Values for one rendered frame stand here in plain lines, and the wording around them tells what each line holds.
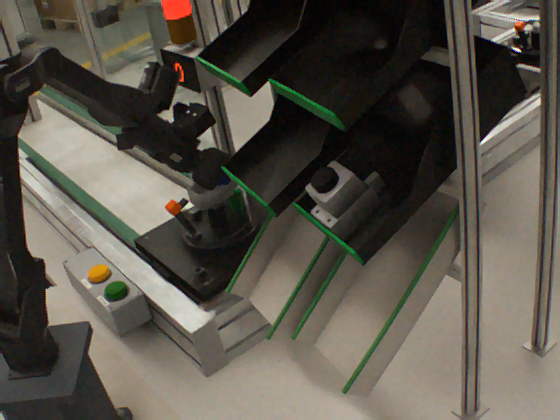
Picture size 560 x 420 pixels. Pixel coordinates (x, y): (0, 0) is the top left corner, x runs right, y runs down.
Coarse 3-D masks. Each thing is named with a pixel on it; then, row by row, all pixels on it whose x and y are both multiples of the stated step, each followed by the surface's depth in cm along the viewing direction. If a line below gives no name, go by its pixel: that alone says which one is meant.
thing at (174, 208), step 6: (168, 204) 118; (174, 204) 117; (180, 204) 119; (186, 204) 119; (168, 210) 117; (174, 210) 117; (180, 210) 118; (180, 216) 119; (180, 222) 120; (186, 222) 120; (186, 228) 120; (192, 228) 121; (192, 234) 122
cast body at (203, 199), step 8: (232, 184) 123; (192, 192) 120; (200, 192) 119; (208, 192) 119; (216, 192) 120; (224, 192) 121; (232, 192) 122; (192, 200) 121; (200, 200) 118; (208, 200) 119; (216, 200) 120; (200, 208) 120; (208, 208) 120
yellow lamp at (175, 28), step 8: (184, 16) 126; (168, 24) 127; (176, 24) 126; (184, 24) 126; (192, 24) 127; (176, 32) 127; (184, 32) 127; (192, 32) 128; (176, 40) 128; (184, 40) 128
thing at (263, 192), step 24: (288, 120) 98; (312, 120) 95; (264, 144) 97; (288, 144) 94; (312, 144) 92; (336, 144) 87; (240, 168) 97; (264, 168) 94; (288, 168) 91; (312, 168) 87; (264, 192) 91; (288, 192) 86
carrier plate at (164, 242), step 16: (192, 208) 135; (256, 208) 131; (176, 224) 131; (144, 240) 129; (160, 240) 128; (176, 240) 127; (160, 256) 123; (176, 256) 123; (192, 256) 122; (224, 256) 120; (240, 256) 119; (176, 272) 119; (192, 272) 118; (208, 272) 117; (224, 272) 116; (192, 288) 115; (208, 288) 114; (224, 288) 115
